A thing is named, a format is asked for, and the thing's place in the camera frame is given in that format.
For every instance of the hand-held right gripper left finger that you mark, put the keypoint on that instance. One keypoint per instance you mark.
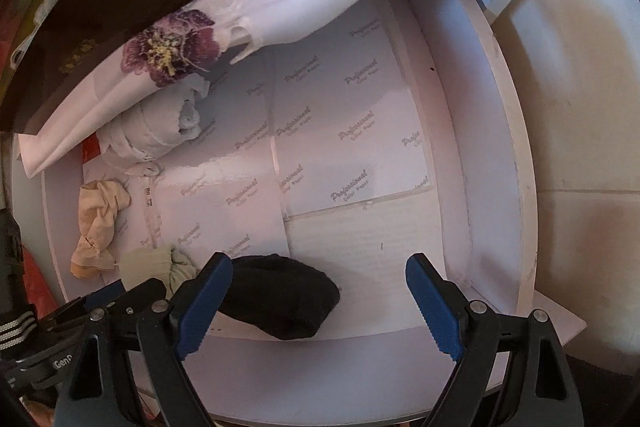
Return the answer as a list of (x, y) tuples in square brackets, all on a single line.
[(200, 307)]

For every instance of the white drawer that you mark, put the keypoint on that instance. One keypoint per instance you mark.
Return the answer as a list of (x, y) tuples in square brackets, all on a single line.
[(480, 187)]

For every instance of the beige stocking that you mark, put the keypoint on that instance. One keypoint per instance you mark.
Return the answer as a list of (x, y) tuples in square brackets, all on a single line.
[(97, 217)]

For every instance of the black sock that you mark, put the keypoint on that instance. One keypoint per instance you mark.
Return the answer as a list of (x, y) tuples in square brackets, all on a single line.
[(290, 297)]

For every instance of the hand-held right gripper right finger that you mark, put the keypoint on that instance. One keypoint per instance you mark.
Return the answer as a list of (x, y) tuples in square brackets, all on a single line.
[(431, 304)]

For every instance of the black white striped band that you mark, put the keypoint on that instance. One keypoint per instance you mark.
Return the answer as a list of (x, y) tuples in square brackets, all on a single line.
[(15, 331)]

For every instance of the white rolled cloth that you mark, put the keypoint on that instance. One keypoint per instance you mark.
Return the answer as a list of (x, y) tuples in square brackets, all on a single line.
[(150, 127)]

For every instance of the red robe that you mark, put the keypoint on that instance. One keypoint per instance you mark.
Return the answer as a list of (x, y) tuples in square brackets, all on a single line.
[(37, 287)]

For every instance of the cream knit sock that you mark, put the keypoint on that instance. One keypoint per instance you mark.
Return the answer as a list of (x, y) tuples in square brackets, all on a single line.
[(145, 264)]

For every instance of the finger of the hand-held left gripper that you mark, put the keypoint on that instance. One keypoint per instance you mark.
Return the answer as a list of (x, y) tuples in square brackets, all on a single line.
[(142, 291)]

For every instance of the printed paper drawer liner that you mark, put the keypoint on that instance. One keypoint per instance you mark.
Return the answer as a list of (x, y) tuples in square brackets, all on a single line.
[(340, 117)]

